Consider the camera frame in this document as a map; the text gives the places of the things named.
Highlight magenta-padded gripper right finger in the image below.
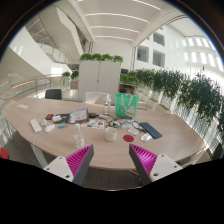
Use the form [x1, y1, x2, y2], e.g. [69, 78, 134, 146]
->
[128, 143, 184, 187]

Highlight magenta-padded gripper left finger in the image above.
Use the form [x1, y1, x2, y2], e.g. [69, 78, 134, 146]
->
[43, 143, 95, 187]

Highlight white wrapped packet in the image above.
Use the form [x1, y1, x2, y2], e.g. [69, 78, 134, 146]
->
[140, 133, 153, 143]

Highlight dark blue keyboard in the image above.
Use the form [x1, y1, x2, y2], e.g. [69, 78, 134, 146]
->
[138, 121, 164, 140]

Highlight white computer mouse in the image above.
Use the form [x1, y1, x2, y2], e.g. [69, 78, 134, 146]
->
[44, 123, 56, 134]

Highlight flat round red coaster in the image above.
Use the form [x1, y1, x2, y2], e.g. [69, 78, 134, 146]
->
[122, 134, 135, 144]

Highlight black flat pad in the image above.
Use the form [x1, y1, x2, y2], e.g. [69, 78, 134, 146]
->
[53, 113, 71, 125]

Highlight white power strip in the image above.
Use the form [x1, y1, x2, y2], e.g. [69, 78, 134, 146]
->
[29, 118, 43, 134]

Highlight colourful sticker sheet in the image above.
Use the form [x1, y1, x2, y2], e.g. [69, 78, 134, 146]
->
[80, 119, 106, 130]

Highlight white grid-pattern mug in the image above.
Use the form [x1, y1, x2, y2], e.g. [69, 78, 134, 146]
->
[104, 126, 119, 143]

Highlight red chair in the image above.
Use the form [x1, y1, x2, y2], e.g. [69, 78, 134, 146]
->
[0, 147, 10, 160]

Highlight green tote bag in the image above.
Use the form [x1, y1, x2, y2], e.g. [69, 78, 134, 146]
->
[114, 93, 140, 119]

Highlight black chair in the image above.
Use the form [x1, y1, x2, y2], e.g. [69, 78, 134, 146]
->
[44, 88, 63, 101]

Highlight tall clear sports bottle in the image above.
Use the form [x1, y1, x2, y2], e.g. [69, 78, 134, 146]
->
[102, 93, 113, 117]

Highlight row of green hedge plants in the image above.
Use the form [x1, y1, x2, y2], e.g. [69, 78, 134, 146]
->
[128, 68, 224, 134]

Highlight wooden planter with plants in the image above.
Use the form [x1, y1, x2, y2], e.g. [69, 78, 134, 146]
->
[60, 70, 80, 90]

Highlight wooden shelf with plants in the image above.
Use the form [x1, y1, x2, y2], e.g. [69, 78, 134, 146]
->
[119, 73, 140, 96]

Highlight glass railing with wooden handrail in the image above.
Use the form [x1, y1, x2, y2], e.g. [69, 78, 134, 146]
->
[0, 73, 63, 104]

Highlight white cabinet topped with plants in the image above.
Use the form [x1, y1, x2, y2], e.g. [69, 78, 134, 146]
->
[77, 53, 124, 102]

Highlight ceiling light strips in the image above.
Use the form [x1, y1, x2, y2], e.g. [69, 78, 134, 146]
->
[77, 0, 163, 43]

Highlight white power strip cable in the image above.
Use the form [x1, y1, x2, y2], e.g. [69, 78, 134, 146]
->
[31, 131, 44, 168]

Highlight tangle of black cables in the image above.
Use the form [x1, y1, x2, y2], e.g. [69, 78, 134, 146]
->
[106, 114, 146, 133]

